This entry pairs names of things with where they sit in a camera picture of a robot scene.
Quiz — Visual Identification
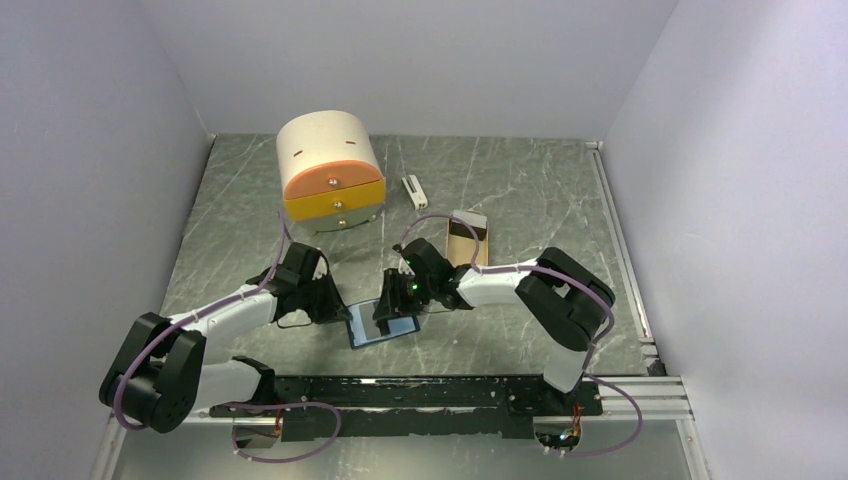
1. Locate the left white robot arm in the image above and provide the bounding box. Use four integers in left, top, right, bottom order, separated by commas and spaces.
98, 243, 351, 433

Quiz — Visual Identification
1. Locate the beige oval tray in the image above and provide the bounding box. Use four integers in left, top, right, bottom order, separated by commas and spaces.
446, 219, 489, 266

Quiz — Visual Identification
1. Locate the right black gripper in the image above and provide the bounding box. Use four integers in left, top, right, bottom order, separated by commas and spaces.
372, 268, 436, 321

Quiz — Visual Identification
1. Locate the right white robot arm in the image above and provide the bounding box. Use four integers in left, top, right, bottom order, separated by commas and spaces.
372, 239, 615, 414

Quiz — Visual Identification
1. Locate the round pastel drawer cabinet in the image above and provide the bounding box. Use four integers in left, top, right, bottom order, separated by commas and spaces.
276, 110, 386, 232

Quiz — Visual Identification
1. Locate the small white rectangular block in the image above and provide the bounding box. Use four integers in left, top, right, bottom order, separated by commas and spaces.
401, 175, 429, 210

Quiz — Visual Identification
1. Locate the blue leather card holder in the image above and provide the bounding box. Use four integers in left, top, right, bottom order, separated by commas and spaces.
346, 299, 421, 350

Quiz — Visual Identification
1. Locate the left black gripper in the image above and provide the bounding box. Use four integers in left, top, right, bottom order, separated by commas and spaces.
299, 270, 353, 324

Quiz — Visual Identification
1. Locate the stack of credit cards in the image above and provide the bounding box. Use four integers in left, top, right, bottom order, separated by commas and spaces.
449, 210, 488, 243

